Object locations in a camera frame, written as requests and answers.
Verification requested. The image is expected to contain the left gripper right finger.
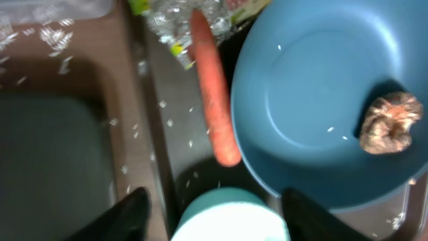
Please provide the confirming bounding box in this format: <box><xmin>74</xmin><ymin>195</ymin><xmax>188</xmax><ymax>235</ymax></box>
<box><xmin>281</xmin><ymin>188</ymin><xmax>370</xmax><ymax>241</ymax></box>

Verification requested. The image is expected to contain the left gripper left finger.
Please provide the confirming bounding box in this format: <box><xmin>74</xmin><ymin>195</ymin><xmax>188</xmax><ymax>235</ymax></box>
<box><xmin>66</xmin><ymin>187</ymin><xmax>151</xmax><ymax>241</ymax></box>

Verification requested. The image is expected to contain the large blue plate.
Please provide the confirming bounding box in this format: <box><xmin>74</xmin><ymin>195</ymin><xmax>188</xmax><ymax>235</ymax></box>
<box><xmin>231</xmin><ymin>0</ymin><xmax>427</xmax><ymax>212</ymax></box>

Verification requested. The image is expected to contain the light blue rice bowl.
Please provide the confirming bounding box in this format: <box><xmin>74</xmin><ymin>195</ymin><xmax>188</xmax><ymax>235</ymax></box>
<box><xmin>171</xmin><ymin>187</ymin><xmax>291</xmax><ymax>241</ymax></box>

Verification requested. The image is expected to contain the black plastic tray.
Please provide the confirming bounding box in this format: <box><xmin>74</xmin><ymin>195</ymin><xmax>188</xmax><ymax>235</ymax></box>
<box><xmin>1</xmin><ymin>94</ymin><xmax>116</xmax><ymax>240</ymax></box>

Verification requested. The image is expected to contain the orange carrot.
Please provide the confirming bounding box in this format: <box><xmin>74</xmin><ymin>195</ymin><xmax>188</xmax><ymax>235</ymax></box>
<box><xmin>191</xmin><ymin>9</ymin><xmax>241</xmax><ymax>167</ymax></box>

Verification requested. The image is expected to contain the brown food scrap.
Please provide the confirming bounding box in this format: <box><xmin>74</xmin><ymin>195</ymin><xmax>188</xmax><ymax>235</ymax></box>
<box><xmin>359</xmin><ymin>92</ymin><xmax>423</xmax><ymax>155</ymax></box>

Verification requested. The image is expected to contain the crumpled aluminium foil ball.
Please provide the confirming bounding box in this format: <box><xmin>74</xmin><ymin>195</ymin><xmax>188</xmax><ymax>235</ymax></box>
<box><xmin>142</xmin><ymin>0</ymin><xmax>232</xmax><ymax>70</ymax></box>

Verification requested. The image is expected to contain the green snack wrapper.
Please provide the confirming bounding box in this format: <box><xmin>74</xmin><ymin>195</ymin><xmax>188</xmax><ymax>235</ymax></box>
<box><xmin>128</xmin><ymin>0</ymin><xmax>271</xmax><ymax>23</ymax></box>

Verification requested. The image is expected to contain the clear plastic bin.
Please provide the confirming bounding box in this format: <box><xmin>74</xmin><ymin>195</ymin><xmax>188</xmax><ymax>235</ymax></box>
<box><xmin>1</xmin><ymin>0</ymin><xmax>115</xmax><ymax>24</ymax></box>

